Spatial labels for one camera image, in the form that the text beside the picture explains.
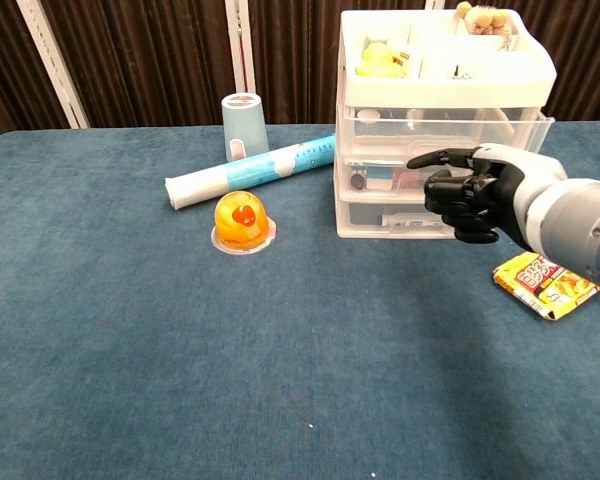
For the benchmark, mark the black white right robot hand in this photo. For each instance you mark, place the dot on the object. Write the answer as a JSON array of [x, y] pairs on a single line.
[[500, 170]]

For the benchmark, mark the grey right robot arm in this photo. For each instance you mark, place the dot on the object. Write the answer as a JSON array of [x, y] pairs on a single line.
[[575, 220]]

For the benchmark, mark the white compartment tray stack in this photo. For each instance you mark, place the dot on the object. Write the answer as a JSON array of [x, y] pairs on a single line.
[[430, 92]]

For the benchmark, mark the clear plastic drawer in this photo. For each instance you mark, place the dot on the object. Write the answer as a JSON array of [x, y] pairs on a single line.
[[380, 135], [345, 175], [365, 220]]

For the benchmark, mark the white printed tube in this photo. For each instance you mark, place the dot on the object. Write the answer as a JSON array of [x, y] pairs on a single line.
[[410, 220]]

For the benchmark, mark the small dark bead trinket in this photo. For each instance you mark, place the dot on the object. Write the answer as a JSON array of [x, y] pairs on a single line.
[[458, 75]]

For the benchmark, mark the yellow snack packet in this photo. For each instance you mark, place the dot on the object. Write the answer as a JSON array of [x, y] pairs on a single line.
[[535, 285]]

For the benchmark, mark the white blue small box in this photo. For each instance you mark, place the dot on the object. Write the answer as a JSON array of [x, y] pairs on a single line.
[[380, 179]]

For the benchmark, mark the dark brown round disc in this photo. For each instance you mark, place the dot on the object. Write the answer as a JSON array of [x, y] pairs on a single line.
[[358, 181]]

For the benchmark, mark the white orange card packet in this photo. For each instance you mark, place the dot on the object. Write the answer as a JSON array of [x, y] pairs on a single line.
[[410, 60]]

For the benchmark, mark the beige plush toy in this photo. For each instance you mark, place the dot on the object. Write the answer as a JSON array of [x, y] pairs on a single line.
[[480, 20]]

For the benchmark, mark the yellow round plush toy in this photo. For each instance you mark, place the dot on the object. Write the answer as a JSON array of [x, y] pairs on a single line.
[[375, 67]]

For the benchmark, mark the blue-grey cup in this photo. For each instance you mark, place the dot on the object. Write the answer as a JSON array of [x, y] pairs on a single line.
[[245, 125]]

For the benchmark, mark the white blue bag roll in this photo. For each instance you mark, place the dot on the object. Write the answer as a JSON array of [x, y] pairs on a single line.
[[240, 172]]

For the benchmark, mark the orange fruit jelly cup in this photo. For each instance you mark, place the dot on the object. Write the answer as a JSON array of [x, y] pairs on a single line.
[[242, 222]]

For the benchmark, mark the blue felt table mat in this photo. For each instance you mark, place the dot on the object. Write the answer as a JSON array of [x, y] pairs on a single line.
[[180, 350]]

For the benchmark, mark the white partition frame post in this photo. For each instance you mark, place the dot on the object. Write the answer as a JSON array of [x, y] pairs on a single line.
[[55, 65], [435, 4], [240, 45]]

